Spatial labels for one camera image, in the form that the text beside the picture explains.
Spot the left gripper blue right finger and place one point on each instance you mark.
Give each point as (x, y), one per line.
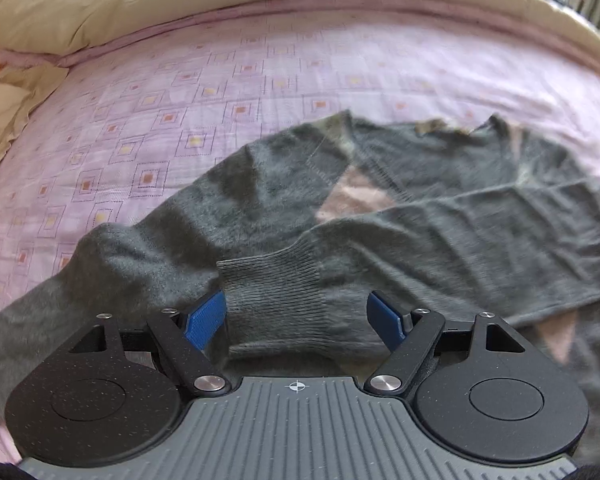
(409, 336)

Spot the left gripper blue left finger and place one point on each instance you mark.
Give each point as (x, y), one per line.
(181, 337)

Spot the grey argyle knit sweater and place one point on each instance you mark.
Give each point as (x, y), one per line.
(298, 228)

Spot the pink patterned bed sheet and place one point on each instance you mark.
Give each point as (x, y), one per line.
(131, 127)

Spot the beige pillow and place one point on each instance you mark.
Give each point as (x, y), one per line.
(22, 90)

